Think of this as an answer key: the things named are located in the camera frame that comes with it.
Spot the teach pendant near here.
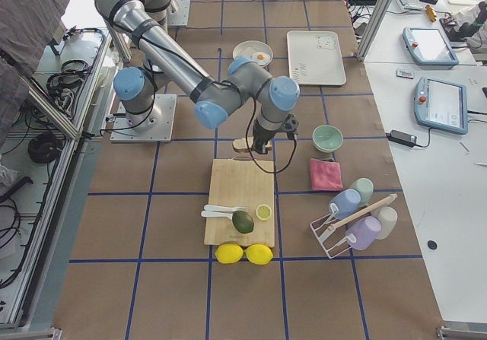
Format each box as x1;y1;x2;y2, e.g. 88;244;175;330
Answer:
413;77;468;135

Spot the white round plate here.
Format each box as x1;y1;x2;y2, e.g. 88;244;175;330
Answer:
232;40;273;59

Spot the fried egg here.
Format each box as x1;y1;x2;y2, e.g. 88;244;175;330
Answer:
250;51;272;67

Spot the black power adapter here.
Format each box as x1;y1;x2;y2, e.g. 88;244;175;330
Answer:
386;129;417;148

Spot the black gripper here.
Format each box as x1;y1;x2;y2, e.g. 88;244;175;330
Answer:
251;114;298;154

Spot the right whole lemon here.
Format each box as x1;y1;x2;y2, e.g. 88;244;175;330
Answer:
244;244;273;265

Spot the left whole lemon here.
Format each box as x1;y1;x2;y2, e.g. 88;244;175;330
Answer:
215;243;244;264

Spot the teach pendant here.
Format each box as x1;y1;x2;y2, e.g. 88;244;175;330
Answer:
413;77;468;135
403;27;459;68

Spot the wooden cutting board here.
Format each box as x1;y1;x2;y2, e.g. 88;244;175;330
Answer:
204;159;275;248

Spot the purple cup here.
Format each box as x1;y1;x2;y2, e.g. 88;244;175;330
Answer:
345;216;381;250

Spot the white wire cup rack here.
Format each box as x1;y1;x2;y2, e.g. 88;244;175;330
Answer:
309;214;351;259

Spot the bread slice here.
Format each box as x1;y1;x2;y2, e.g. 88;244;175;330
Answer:
232;136;272;154

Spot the avocado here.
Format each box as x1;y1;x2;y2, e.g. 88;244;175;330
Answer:
231;211;254;234

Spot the white plastic knife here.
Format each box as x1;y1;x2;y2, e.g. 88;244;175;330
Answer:
201;210;233;219

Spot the blue cup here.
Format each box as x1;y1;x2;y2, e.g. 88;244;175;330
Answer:
329;189;361;220

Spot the lemon half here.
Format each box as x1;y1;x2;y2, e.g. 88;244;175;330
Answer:
255;204;272;221

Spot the whole lemon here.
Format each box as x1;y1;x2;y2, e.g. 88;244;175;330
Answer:
215;243;244;264
244;244;273;265

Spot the teach pendant far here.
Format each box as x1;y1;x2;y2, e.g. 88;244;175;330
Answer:
403;27;459;68

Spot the green cup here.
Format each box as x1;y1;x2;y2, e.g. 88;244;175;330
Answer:
349;177;374;207

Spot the pink cloth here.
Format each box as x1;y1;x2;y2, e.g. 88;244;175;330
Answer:
310;158;343;192

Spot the cream bear tray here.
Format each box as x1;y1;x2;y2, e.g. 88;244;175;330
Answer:
286;30;346;87

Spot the aluminium frame post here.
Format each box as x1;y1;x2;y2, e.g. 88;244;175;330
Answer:
356;0;392;62

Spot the green bowl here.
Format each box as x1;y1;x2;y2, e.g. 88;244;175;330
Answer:
312;125;343;153

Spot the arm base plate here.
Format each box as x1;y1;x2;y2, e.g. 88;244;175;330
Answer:
167;0;191;27
110;94;177;143

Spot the cream cup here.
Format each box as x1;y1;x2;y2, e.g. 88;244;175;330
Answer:
371;206;398;240

